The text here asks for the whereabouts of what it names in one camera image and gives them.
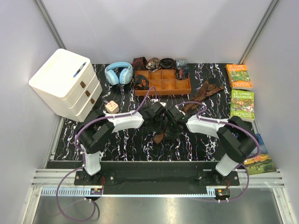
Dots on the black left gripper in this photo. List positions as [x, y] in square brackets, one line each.
[158, 130]

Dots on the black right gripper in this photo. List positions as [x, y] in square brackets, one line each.
[174, 135]

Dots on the brown floral long tie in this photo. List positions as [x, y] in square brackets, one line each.
[208, 89]

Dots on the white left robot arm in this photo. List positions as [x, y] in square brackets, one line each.
[93, 134]

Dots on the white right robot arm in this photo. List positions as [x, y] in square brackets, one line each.
[236, 137]

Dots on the black marble pattern mat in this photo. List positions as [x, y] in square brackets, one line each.
[138, 145]

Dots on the black orange-leaf rolled tie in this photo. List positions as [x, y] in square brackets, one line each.
[141, 82]

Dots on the orange compartment tray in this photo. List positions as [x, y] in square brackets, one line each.
[164, 82]

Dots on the pink cube power adapter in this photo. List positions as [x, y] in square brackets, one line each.
[112, 107]

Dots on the dark floral rolled tie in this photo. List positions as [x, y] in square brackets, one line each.
[182, 73]

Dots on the brown patterned rolled tie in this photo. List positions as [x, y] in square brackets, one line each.
[153, 64]

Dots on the light blue headphones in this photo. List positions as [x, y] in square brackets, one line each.
[119, 73]

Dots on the dark red rolled tie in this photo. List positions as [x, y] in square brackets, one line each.
[139, 63]

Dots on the grey blue rolled tie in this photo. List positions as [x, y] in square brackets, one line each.
[181, 63]

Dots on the green treehouse book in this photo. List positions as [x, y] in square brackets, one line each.
[242, 105]

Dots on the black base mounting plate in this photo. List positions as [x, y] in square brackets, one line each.
[162, 171]

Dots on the orange treehouse book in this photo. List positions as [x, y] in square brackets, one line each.
[238, 77]

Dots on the blue pen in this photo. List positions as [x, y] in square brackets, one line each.
[80, 68]

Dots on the white three-drawer cabinet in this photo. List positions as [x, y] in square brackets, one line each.
[68, 96]

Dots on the blue Animal Farm book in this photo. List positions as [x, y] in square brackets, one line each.
[262, 163]

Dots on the aluminium front rail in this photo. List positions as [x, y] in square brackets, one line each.
[58, 182]

